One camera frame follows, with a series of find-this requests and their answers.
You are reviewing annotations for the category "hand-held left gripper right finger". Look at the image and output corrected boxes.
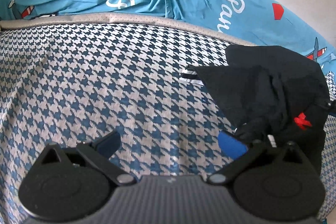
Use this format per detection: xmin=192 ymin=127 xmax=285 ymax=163
xmin=207 ymin=132 xmax=307 ymax=186

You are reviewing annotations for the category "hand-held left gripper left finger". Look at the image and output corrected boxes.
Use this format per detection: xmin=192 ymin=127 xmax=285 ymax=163
xmin=39 ymin=131 xmax=136 ymax=186

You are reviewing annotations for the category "black t-shirt with red print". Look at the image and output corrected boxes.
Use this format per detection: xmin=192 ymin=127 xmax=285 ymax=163
xmin=181 ymin=44 xmax=332 ymax=174

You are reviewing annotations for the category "blue white houndstooth mat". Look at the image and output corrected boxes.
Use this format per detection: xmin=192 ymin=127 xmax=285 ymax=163
xmin=0 ymin=13 xmax=336 ymax=222

